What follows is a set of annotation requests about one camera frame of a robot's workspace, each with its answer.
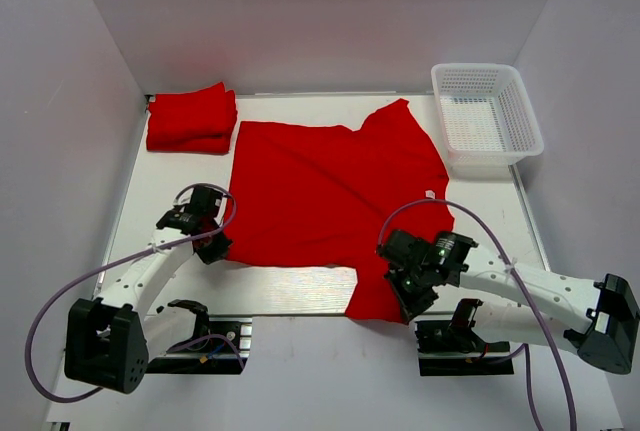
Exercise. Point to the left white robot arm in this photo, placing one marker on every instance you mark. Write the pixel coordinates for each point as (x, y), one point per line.
(112, 338)

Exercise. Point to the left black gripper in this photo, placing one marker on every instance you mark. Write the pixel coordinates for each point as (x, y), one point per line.
(218, 252)

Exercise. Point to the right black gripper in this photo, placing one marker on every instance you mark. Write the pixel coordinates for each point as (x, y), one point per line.
(411, 306)

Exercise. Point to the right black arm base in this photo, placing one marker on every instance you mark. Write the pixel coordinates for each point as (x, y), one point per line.
(442, 353)

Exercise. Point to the folded red t shirt stack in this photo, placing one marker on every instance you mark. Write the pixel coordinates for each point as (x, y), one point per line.
(199, 122)

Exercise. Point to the white plastic basket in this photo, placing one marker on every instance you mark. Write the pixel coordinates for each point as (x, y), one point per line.
(487, 119)

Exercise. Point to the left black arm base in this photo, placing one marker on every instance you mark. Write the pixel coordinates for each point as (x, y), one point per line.
(225, 354)

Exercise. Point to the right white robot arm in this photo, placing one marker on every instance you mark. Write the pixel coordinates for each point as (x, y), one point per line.
(597, 321)

